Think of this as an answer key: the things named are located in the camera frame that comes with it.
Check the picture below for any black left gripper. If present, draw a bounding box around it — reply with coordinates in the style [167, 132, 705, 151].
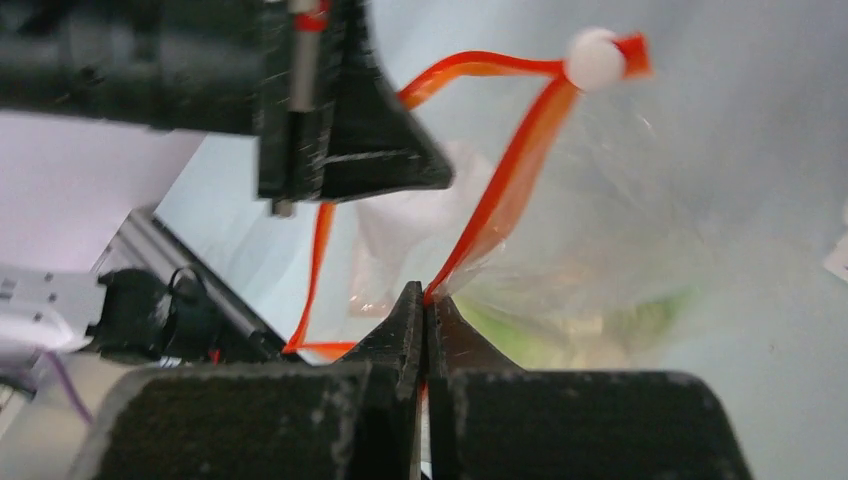
[1, 1, 330, 202]

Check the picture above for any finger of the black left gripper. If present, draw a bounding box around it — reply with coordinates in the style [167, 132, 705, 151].
[324, 1, 455, 201]

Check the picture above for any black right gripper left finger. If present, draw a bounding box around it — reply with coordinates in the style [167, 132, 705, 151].
[69, 282, 422, 479]

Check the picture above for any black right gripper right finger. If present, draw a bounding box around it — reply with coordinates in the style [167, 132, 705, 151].
[425, 299, 751, 479]

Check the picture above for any clear zip bag orange zipper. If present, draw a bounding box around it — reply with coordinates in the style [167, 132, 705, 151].
[308, 19, 847, 366]

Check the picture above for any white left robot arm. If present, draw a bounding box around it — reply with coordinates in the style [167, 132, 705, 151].
[1, 1, 454, 361]

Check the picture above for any green bok choy toy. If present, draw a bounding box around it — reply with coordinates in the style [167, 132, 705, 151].
[455, 290, 693, 370]

